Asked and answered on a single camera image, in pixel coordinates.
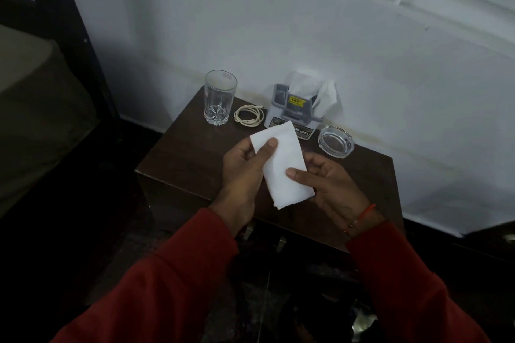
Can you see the person's right hand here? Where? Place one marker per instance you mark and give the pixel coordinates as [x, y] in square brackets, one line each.
[337, 190]

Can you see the person's left hand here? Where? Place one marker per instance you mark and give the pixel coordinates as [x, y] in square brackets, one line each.
[238, 182]

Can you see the person's left thumb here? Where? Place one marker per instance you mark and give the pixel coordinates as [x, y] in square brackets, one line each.
[266, 151]

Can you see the person's right thumb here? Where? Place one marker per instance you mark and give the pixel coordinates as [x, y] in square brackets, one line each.
[302, 178]

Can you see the white paper napkin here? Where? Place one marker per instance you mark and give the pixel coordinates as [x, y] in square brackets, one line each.
[282, 166]

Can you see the person's left forearm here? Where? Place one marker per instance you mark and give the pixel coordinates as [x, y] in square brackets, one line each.
[169, 286]

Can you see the person's right forearm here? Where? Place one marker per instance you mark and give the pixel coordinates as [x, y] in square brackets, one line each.
[410, 286]

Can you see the grey car-shaped tissue holder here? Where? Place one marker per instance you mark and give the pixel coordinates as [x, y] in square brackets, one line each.
[293, 113]

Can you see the clear glass ashtray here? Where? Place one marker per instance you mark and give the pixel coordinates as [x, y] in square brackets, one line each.
[336, 141]

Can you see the clear drinking glass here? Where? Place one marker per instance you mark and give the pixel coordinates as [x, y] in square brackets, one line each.
[219, 98]

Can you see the dark wooden side table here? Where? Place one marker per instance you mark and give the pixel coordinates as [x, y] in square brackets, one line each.
[193, 154]

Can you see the white tissues in holder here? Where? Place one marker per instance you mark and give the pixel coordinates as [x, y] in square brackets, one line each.
[312, 89]

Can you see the grey mattress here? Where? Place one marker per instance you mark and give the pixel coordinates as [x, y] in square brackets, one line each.
[36, 113]

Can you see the dark metal bed frame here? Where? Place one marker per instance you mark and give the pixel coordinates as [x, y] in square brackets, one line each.
[60, 25]

